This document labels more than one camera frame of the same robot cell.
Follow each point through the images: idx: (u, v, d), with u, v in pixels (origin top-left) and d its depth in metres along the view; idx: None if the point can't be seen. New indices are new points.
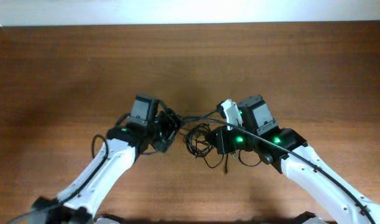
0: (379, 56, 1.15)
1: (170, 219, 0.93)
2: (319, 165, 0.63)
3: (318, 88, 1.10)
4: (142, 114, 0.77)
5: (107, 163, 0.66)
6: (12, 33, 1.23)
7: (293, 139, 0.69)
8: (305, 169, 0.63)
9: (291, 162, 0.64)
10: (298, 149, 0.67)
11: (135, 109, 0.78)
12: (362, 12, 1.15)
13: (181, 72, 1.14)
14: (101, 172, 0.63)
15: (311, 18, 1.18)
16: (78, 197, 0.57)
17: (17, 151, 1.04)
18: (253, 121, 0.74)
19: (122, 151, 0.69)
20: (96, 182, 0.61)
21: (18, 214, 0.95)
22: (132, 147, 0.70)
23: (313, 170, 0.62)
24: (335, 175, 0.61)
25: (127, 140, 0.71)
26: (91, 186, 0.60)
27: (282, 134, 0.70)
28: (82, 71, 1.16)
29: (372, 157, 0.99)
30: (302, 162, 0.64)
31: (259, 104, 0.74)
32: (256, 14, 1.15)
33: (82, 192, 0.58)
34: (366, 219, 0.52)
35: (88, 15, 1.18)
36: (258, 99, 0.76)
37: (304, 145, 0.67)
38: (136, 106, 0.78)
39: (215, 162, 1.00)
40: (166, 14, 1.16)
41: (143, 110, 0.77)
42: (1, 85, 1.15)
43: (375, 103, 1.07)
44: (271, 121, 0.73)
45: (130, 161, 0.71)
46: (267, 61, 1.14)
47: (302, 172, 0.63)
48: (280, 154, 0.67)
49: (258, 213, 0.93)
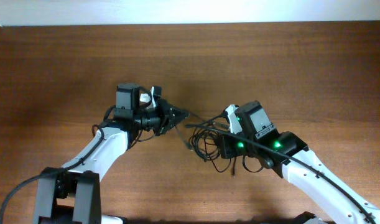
0: (379, 55, 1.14)
1: (170, 219, 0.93)
2: (321, 170, 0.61)
3: (318, 88, 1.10)
4: (125, 104, 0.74)
5: (105, 142, 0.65)
6: (12, 33, 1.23)
7: (293, 144, 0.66)
8: (306, 175, 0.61)
9: (292, 167, 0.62)
10: (299, 154, 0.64)
11: (118, 100, 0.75)
12: (362, 12, 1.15)
13: (181, 72, 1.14)
14: (100, 148, 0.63)
15: (310, 18, 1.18)
16: (83, 165, 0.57)
17: (17, 151, 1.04)
18: (251, 126, 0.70)
19: (117, 133, 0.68)
20: (97, 155, 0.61)
21: (18, 214, 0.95)
22: (123, 132, 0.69)
23: (315, 176, 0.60)
24: (338, 180, 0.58)
25: (119, 127, 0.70)
26: (92, 158, 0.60)
27: (282, 137, 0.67)
28: (82, 71, 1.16)
29: (373, 157, 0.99)
30: (304, 168, 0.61)
31: (256, 108, 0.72)
32: (255, 14, 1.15)
33: (86, 162, 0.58)
34: None
35: (88, 15, 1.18)
36: (255, 104, 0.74)
37: (305, 149, 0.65)
38: (119, 96, 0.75)
39: (222, 165, 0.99)
40: (166, 14, 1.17)
41: (127, 99, 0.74)
42: (1, 84, 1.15)
43: (375, 103, 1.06)
44: (269, 125, 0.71)
45: (124, 145, 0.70)
46: (266, 61, 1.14)
47: (303, 177, 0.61)
48: (281, 158, 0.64)
49: (258, 213, 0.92)
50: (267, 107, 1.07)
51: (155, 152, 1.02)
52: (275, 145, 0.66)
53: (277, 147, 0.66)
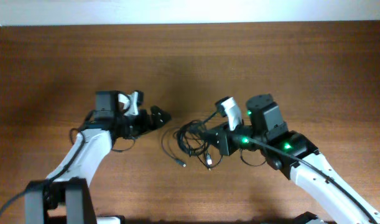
0: (379, 55, 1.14)
1: (170, 219, 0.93)
2: (331, 175, 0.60)
3: (319, 88, 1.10)
4: (106, 106, 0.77)
5: (87, 145, 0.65)
6: (12, 33, 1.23)
7: (304, 147, 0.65)
8: (315, 179, 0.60)
9: (302, 170, 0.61)
10: (309, 157, 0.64)
11: (97, 103, 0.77)
12: (362, 12, 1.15)
13: (181, 72, 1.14)
14: (83, 152, 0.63)
15: (310, 18, 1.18)
16: (67, 173, 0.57)
17: (17, 151, 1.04)
18: (262, 124, 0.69)
19: (99, 134, 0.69)
20: (81, 159, 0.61)
21: (18, 214, 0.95)
22: (106, 133, 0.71)
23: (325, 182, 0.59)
24: (347, 186, 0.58)
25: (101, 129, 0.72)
26: (76, 162, 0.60)
27: (292, 139, 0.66)
28: (82, 71, 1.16)
29: (373, 157, 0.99)
30: (313, 172, 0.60)
31: (271, 106, 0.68)
32: (256, 14, 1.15)
33: (71, 169, 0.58)
34: None
35: (88, 15, 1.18)
36: (269, 101, 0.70)
37: (316, 153, 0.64)
38: (99, 99, 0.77)
39: (214, 162, 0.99)
40: (166, 14, 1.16)
41: (107, 102, 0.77)
42: (1, 84, 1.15)
43: (375, 103, 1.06)
44: (282, 124, 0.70)
45: (108, 143, 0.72)
46: (267, 61, 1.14)
47: (312, 182, 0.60)
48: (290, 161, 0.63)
49: (258, 213, 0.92)
50: None
51: (155, 153, 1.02)
52: (285, 147, 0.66)
53: (287, 148, 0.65)
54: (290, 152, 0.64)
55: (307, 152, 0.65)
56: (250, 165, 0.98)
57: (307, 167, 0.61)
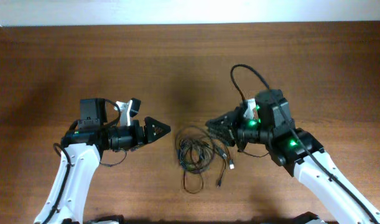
0: (379, 55, 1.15)
1: (170, 219, 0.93)
2: (335, 173, 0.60)
3: (319, 88, 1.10)
4: (91, 115, 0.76)
5: (73, 170, 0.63)
6: (12, 33, 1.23)
7: (310, 143, 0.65)
8: (319, 177, 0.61)
9: (306, 168, 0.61)
10: (315, 155, 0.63)
11: (83, 113, 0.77)
12: (362, 12, 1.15)
13: (181, 72, 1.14)
14: (71, 182, 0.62)
15: (310, 18, 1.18)
16: (57, 213, 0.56)
17: (17, 151, 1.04)
18: (270, 119, 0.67)
19: (85, 152, 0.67)
20: (69, 191, 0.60)
21: (18, 214, 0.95)
22: (91, 145, 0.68)
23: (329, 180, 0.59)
24: (350, 185, 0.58)
25: (85, 141, 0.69)
26: (64, 197, 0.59)
27: (300, 135, 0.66)
28: (82, 71, 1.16)
29: (373, 157, 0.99)
30: (318, 170, 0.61)
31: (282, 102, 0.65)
32: (255, 14, 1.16)
33: (60, 207, 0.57)
34: None
35: (88, 15, 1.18)
36: (280, 96, 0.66)
37: (321, 151, 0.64)
38: (82, 109, 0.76)
39: (216, 173, 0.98)
40: (166, 14, 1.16)
41: (92, 110, 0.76)
42: (1, 85, 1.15)
43: (375, 103, 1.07)
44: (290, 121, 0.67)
45: (96, 156, 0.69)
46: (267, 61, 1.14)
47: (316, 179, 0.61)
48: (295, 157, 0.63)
49: (258, 213, 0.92)
50: None
51: (155, 153, 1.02)
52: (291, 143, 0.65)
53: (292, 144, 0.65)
54: (296, 149, 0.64)
55: (313, 150, 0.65)
56: (249, 165, 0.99)
57: (311, 165, 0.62)
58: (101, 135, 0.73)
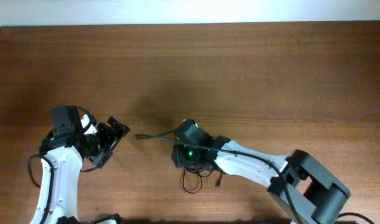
0: (379, 56, 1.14)
1: (170, 219, 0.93)
2: (239, 149, 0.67)
3: (319, 88, 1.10)
4: (66, 121, 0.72)
5: (59, 173, 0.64)
6: (12, 33, 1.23)
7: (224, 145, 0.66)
8: (229, 158, 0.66)
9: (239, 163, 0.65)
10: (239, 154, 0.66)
11: (55, 121, 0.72)
12: (363, 12, 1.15)
13: (181, 73, 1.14)
14: (58, 183, 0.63)
15: (311, 18, 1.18)
16: (50, 214, 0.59)
17: (17, 151, 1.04)
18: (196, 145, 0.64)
19: (66, 154, 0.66)
20: (60, 191, 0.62)
21: (18, 214, 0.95)
22: (70, 147, 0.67)
23: (264, 165, 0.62)
24: (247, 149, 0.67)
25: (63, 144, 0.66)
26: (55, 196, 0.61)
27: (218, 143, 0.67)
28: (81, 71, 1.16)
29: (373, 157, 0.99)
30: (225, 154, 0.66)
31: (187, 127, 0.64)
32: (256, 14, 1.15)
33: (53, 209, 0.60)
34: (273, 170, 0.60)
35: (88, 15, 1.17)
36: (187, 123, 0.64)
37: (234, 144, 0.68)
38: (56, 117, 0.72)
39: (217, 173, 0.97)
40: (166, 14, 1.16)
41: (66, 117, 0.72)
42: (1, 86, 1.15)
43: (375, 103, 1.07)
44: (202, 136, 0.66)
45: (77, 155, 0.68)
46: (267, 61, 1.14)
47: (228, 162, 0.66)
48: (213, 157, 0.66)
49: (258, 213, 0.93)
50: (267, 108, 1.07)
51: (155, 153, 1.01)
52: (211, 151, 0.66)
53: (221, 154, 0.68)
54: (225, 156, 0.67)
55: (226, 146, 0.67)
56: None
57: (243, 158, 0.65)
58: (76, 137, 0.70)
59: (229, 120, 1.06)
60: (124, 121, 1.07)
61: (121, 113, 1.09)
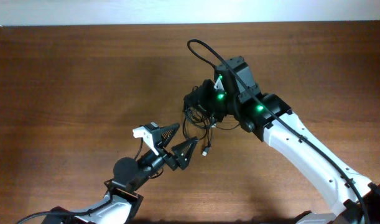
0: (379, 55, 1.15)
1: (170, 219, 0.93)
2: (268, 116, 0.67)
3: (319, 88, 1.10)
4: (126, 177, 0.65)
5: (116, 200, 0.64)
6: (12, 33, 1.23)
7: (278, 107, 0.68)
8: (288, 139, 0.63)
9: (275, 130, 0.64)
10: (283, 117, 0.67)
11: (119, 182, 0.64)
12: (361, 12, 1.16)
13: (181, 72, 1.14)
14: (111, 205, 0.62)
15: (309, 18, 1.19)
16: (88, 216, 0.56)
17: (17, 151, 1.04)
18: (234, 86, 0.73)
19: (124, 204, 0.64)
20: (106, 211, 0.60)
21: (18, 214, 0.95)
22: (129, 204, 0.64)
23: (296, 137, 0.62)
24: (293, 124, 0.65)
25: (124, 200, 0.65)
26: (99, 213, 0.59)
27: (265, 99, 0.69)
28: (81, 71, 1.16)
29: (372, 157, 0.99)
30: (287, 132, 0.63)
31: (241, 67, 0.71)
32: (255, 14, 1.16)
33: (91, 214, 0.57)
34: (305, 144, 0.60)
35: (88, 15, 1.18)
36: (240, 62, 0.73)
37: (288, 112, 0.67)
38: (120, 173, 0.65)
39: (217, 173, 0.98)
40: (166, 14, 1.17)
41: (127, 175, 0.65)
42: (1, 85, 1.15)
43: (375, 103, 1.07)
44: (254, 86, 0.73)
45: (125, 222, 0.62)
46: (266, 61, 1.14)
47: (286, 141, 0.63)
48: (264, 122, 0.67)
49: (258, 213, 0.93)
50: None
51: None
52: (258, 109, 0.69)
53: (260, 110, 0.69)
54: (264, 112, 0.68)
55: (281, 113, 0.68)
56: (250, 165, 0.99)
57: (280, 127, 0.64)
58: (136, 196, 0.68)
59: (230, 120, 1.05)
60: (123, 121, 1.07)
61: (121, 113, 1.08)
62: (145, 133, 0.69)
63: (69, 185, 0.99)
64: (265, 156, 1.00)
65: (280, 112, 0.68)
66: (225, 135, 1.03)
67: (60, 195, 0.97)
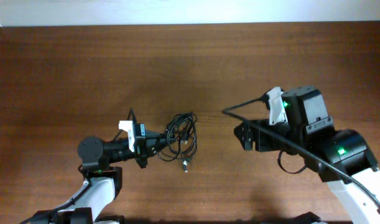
0: (379, 56, 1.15)
1: (170, 219, 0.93)
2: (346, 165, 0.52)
3: (318, 89, 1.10)
4: (95, 153, 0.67)
5: (94, 184, 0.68)
6: (11, 33, 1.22)
7: (361, 154, 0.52)
8: (365, 205, 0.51)
9: (352, 191, 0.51)
10: (361, 173, 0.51)
11: (88, 160, 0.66)
12: (362, 13, 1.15)
13: (181, 72, 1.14)
14: (91, 190, 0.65)
15: (310, 18, 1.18)
16: (74, 203, 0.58)
17: (17, 151, 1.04)
18: (301, 115, 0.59)
19: (104, 179, 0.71)
20: (88, 195, 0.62)
21: (19, 214, 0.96)
22: (109, 178, 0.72)
23: (374, 204, 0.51)
24: (374, 182, 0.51)
25: (103, 176, 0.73)
26: (83, 198, 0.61)
27: (339, 137, 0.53)
28: (81, 71, 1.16)
29: None
30: (367, 197, 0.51)
31: (313, 94, 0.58)
32: (255, 14, 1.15)
33: (76, 202, 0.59)
34: None
35: (88, 15, 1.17)
36: (310, 89, 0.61)
37: (373, 169, 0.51)
38: (87, 152, 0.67)
39: (216, 173, 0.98)
40: (166, 15, 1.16)
41: (96, 152, 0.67)
42: (1, 86, 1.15)
43: (375, 104, 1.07)
44: (326, 118, 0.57)
45: (108, 196, 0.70)
46: (266, 62, 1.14)
47: (360, 206, 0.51)
48: (339, 176, 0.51)
49: (257, 213, 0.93)
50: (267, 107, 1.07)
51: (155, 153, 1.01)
52: (339, 152, 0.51)
53: (340, 154, 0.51)
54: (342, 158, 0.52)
55: (359, 161, 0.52)
56: (250, 165, 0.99)
57: (361, 189, 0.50)
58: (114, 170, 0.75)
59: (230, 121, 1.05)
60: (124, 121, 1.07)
61: (121, 113, 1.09)
62: (130, 132, 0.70)
63: (69, 185, 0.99)
64: (265, 155, 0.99)
65: (357, 161, 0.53)
66: (226, 135, 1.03)
67: (61, 196, 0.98)
